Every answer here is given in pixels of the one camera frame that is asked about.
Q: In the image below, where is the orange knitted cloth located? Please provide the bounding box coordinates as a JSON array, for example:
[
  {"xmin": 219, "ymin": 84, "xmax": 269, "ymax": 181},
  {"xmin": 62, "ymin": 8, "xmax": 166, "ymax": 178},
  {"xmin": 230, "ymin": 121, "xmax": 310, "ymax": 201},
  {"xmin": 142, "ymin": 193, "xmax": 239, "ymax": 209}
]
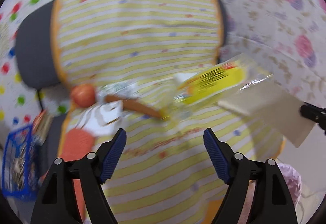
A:
[{"xmin": 57, "ymin": 128, "xmax": 95, "ymax": 220}]

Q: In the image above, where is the blue plastic basket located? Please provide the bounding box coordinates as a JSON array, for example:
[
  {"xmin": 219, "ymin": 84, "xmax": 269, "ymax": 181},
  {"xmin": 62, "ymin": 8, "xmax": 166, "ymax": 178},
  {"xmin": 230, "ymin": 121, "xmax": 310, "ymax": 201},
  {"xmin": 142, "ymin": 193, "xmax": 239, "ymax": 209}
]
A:
[{"xmin": 1, "ymin": 124, "xmax": 39, "ymax": 201}]

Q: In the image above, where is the floral wall sheet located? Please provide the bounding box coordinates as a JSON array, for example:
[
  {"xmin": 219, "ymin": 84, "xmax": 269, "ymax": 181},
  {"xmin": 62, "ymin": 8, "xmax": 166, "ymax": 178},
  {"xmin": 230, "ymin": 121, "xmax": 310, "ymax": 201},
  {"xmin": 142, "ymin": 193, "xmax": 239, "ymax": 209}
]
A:
[{"xmin": 220, "ymin": 0, "xmax": 325, "ymax": 107}]

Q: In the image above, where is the white paper scrap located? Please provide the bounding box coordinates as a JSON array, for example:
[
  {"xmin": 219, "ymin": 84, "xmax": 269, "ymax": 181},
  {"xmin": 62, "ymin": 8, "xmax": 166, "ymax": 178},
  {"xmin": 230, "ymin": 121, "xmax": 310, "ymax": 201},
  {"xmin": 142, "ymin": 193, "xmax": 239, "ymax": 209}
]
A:
[{"xmin": 75, "ymin": 101, "xmax": 123, "ymax": 137}]

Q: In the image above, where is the small snack box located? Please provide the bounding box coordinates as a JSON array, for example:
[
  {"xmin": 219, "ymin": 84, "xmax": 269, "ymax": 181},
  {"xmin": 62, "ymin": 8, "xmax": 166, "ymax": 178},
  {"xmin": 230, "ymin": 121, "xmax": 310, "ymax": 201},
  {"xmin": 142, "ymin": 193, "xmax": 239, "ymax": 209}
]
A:
[{"xmin": 32, "ymin": 110, "xmax": 54, "ymax": 145}]

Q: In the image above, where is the red apple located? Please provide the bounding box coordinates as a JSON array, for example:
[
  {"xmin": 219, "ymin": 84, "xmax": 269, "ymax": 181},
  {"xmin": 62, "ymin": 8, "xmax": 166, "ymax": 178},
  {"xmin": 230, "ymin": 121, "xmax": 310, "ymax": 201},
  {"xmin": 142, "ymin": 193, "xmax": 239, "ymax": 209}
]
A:
[{"xmin": 70, "ymin": 83, "xmax": 96, "ymax": 108}]

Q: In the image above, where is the white paper sheet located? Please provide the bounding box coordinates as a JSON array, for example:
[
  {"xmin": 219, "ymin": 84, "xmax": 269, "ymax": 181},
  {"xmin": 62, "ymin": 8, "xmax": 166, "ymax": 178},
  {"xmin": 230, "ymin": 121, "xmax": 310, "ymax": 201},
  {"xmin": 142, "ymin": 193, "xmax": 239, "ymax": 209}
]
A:
[{"xmin": 218, "ymin": 80, "xmax": 315, "ymax": 148}]

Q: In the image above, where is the yellow clear plastic wrapper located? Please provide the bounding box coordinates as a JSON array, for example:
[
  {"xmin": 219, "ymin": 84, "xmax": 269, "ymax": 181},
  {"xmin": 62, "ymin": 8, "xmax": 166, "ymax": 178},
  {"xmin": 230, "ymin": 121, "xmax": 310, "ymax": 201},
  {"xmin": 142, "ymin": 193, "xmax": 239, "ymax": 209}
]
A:
[{"xmin": 173, "ymin": 54, "xmax": 272, "ymax": 110}]

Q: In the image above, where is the black power cable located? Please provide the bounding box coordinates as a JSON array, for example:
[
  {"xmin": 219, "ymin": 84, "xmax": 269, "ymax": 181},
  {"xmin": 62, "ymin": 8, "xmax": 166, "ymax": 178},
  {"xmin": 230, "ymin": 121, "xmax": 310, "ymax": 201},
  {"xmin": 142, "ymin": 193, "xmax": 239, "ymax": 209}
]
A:
[{"xmin": 35, "ymin": 88, "xmax": 45, "ymax": 112}]

